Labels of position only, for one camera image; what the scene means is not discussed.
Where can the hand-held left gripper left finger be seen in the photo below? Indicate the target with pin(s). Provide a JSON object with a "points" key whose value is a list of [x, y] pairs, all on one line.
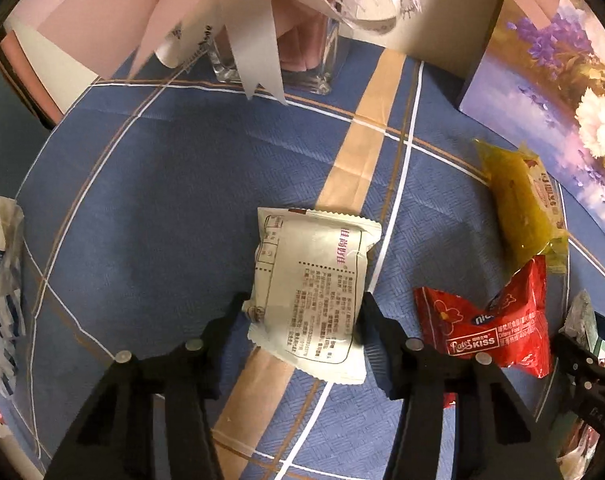
{"points": [[227, 350]]}

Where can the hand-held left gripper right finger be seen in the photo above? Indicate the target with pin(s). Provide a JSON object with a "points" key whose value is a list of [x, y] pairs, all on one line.
{"points": [[377, 355]]}

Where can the pale white snack packet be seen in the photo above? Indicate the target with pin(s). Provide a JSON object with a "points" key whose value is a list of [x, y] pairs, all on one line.
{"points": [[307, 285]]}

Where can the bright red snack packet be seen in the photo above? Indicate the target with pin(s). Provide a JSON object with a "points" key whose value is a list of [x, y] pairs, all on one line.
{"points": [[482, 320]]}

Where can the blue plaid tablecloth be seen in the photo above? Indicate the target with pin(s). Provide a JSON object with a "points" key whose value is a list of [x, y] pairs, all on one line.
{"points": [[157, 210]]}

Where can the yellow snack packet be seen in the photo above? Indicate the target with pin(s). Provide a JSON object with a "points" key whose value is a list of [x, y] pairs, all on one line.
{"points": [[517, 200]]}

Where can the blue white plastic bag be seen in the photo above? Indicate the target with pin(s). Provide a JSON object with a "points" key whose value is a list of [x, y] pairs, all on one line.
{"points": [[2, 310]]}

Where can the floral painting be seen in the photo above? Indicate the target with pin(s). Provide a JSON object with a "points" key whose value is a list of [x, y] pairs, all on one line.
{"points": [[557, 85]]}

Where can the glass vase with ribbon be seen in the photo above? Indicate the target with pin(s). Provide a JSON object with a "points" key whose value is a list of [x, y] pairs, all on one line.
{"points": [[252, 50]]}

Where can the pink panel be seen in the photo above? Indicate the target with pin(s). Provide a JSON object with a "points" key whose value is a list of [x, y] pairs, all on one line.
{"points": [[32, 80]]}

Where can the pink bouquet wrapping paper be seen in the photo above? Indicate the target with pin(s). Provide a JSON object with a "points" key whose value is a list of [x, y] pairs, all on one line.
{"points": [[82, 10]]}

